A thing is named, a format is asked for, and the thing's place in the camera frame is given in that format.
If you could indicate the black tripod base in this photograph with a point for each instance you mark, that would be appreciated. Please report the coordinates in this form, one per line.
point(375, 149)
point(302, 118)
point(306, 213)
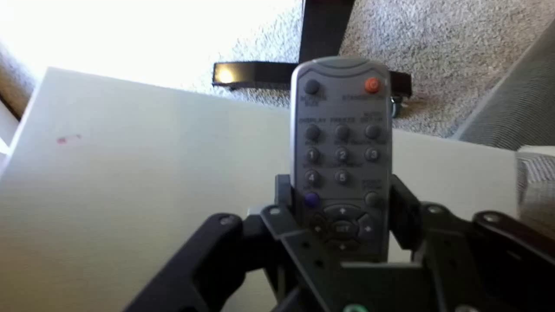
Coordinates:
point(323, 31)

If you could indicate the grey sofa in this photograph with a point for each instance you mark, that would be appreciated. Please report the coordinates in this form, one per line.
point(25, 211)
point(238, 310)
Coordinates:
point(521, 107)

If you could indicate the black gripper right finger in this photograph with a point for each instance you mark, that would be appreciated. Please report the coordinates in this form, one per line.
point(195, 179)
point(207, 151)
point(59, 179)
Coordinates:
point(486, 263)

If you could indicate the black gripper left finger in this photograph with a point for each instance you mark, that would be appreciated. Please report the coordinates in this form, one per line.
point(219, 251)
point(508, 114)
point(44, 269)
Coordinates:
point(214, 262)

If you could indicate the grey remote control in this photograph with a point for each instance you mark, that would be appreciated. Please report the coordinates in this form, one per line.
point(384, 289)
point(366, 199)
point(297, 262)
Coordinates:
point(342, 154)

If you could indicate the white side table stand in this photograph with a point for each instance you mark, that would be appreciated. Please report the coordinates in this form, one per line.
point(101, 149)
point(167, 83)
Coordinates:
point(106, 179)

